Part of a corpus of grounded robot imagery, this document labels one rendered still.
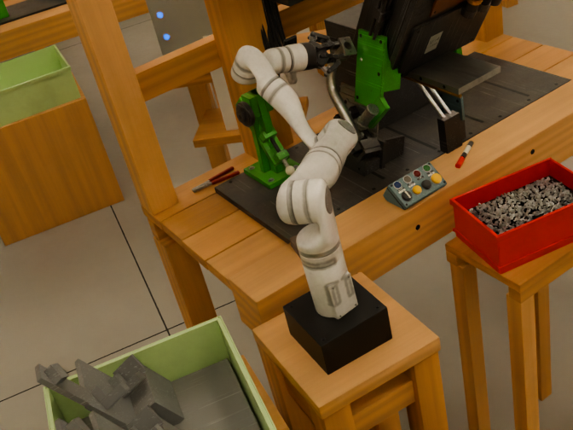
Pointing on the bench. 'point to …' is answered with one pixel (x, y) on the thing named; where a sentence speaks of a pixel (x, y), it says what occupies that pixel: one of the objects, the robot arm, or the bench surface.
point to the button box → (412, 188)
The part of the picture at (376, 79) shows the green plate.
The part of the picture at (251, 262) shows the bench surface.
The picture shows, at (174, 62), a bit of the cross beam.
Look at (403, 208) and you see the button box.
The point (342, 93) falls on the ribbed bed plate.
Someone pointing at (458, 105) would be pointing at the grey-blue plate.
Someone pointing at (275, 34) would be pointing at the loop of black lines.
